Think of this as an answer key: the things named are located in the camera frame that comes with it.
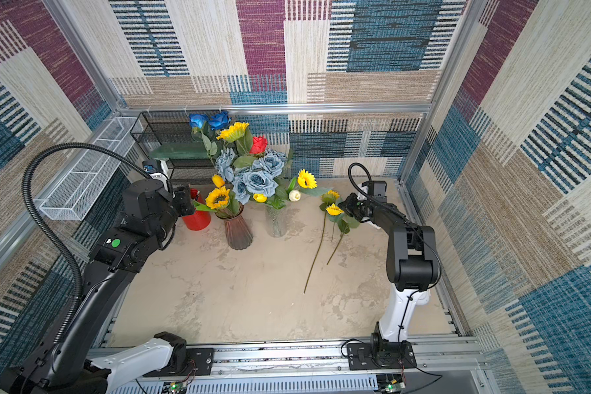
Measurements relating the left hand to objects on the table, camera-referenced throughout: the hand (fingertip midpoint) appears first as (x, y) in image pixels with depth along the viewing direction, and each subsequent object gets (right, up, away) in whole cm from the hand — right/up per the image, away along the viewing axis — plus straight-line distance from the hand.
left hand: (183, 187), depth 67 cm
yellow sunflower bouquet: (+45, -8, +28) cm, 54 cm away
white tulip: (+30, -2, +4) cm, 30 cm away
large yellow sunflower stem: (+44, -2, +41) cm, 60 cm away
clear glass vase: (+23, -11, +29) cm, 38 cm away
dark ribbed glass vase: (+6, -16, +33) cm, 38 cm away
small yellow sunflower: (+33, +3, +9) cm, 35 cm away
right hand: (+48, -5, +31) cm, 57 cm away
